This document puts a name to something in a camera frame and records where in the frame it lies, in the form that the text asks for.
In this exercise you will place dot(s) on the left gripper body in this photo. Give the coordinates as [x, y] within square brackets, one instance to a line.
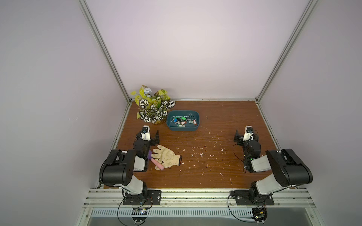
[152, 138]

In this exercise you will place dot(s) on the teal plastic storage box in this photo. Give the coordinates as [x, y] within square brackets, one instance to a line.
[183, 120]

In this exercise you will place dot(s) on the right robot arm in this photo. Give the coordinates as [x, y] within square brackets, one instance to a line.
[287, 169]

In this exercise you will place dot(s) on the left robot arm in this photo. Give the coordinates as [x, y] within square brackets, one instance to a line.
[119, 167]

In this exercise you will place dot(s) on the purple pink garden trowel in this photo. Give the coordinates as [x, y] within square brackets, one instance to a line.
[158, 166]

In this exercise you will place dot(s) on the artificial potted plant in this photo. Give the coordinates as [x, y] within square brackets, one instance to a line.
[152, 107]

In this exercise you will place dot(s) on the left electronics board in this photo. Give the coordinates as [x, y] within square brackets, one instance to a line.
[139, 213]

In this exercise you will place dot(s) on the electronics board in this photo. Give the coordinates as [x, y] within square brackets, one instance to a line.
[259, 214]
[139, 213]

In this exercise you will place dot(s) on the right electronics board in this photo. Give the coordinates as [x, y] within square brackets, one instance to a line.
[259, 214]

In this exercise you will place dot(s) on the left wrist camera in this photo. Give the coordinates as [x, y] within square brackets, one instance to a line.
[145, 133]

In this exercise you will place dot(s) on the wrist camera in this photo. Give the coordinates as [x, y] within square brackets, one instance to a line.
[145, 133]
[249, 133]

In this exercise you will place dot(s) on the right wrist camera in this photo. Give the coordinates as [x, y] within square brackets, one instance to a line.
[249, 133]

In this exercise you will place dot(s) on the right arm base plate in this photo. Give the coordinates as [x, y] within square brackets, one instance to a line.
[247, 198]

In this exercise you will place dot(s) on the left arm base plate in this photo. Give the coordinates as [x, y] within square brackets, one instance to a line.
[152, 197]

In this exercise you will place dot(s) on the aluminium front rail frame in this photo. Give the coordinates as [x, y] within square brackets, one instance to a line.
[205, 202]

